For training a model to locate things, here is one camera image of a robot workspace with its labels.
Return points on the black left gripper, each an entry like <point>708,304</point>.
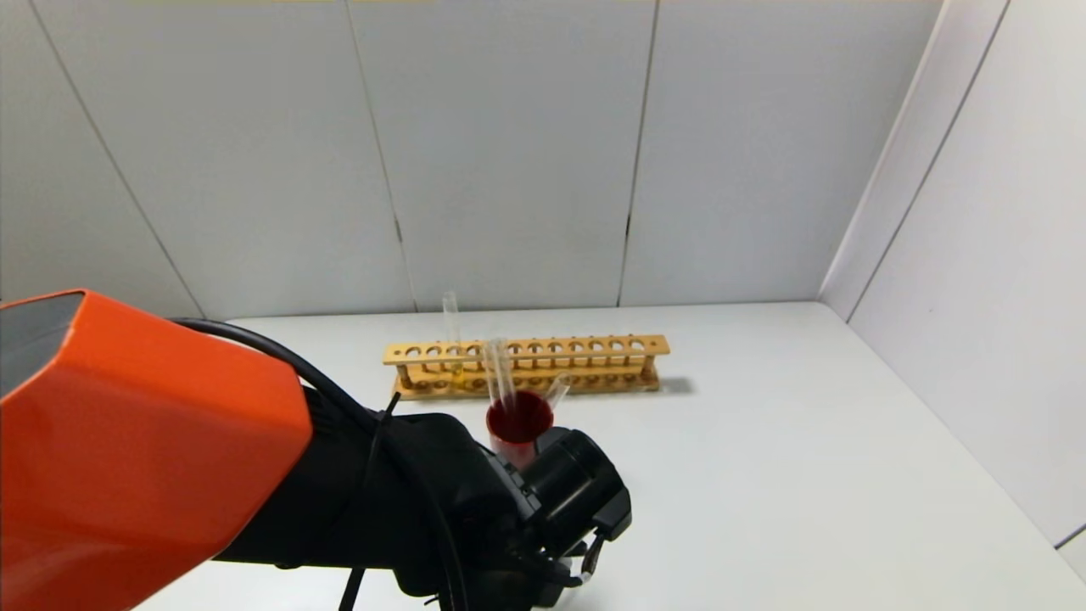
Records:
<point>568,492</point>

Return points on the orange and black left arm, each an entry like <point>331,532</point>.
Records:
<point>127,441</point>

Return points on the wooden test tube rack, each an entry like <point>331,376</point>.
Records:
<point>594,346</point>

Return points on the test tube with yellow pigment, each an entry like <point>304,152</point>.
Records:
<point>455,339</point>

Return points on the red plastic cup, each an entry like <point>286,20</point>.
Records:
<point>517,420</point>

